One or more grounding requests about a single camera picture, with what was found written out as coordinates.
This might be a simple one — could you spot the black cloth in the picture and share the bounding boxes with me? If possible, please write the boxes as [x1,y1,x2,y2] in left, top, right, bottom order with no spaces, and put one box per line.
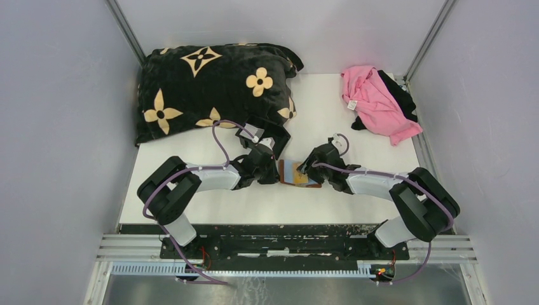
[350,69,418,137]

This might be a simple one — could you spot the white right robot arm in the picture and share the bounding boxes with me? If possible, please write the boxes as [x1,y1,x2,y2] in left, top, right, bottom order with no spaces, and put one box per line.
[297,143,461,259]

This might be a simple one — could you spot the yellow card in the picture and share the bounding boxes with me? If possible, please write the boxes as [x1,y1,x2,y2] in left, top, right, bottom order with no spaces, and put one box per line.
[293,172,315,186]

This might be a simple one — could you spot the purple cable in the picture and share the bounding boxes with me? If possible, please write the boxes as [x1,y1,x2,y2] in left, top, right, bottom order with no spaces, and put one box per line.
[142,119,231,287]
[311,133,456,285]

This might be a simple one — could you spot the pink cloth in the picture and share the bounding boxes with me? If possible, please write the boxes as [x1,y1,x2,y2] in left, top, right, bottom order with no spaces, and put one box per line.
[341,65,423,146]

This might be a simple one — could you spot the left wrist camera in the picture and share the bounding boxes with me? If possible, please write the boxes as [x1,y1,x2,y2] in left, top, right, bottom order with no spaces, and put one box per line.
[251,137,275,151]

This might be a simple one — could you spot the white slotted cable duct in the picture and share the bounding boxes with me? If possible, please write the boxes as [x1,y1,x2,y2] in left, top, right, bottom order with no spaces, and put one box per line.
[111,262,375,279]

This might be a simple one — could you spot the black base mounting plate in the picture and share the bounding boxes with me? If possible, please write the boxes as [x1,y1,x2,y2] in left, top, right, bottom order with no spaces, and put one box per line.
[119,223,453,273]

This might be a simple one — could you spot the brown leather card holder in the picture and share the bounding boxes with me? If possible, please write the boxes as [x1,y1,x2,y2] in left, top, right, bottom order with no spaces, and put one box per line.
[278,159,322,188]

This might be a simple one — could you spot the black floral plush pillow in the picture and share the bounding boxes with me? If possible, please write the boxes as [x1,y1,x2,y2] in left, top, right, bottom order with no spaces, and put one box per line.
[135,43,304,145]

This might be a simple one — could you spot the white card stack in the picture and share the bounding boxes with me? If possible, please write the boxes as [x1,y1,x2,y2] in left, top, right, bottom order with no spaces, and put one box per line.
[245,124,264,140]

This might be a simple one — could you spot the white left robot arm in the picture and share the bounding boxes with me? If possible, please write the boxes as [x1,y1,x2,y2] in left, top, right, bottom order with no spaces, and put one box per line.
[137,144,279,259]

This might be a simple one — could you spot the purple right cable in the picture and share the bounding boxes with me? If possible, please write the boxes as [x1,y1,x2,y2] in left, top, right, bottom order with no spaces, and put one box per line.
[311,133,456,285]

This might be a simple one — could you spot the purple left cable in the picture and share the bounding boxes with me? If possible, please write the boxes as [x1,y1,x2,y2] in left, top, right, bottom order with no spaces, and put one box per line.
[142,119,231,287]

